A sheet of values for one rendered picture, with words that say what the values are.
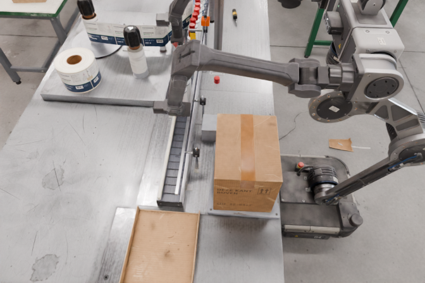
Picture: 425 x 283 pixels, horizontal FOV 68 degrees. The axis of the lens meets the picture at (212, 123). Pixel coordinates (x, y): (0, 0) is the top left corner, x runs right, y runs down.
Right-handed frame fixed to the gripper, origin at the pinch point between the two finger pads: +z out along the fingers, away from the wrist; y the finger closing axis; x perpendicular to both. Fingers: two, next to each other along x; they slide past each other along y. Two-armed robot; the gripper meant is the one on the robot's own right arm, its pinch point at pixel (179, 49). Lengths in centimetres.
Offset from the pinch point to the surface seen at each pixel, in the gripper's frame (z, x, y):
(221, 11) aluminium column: -22.1, 21.7, -3.2
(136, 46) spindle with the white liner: -7.4, -20.0, 8.7
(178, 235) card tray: 19, 10, 93
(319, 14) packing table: 49, 107, -122
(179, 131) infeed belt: 14.1, 5.1, 44.2
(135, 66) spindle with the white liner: 5.1, -22.3, 9.7
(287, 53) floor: 99, 89, -129
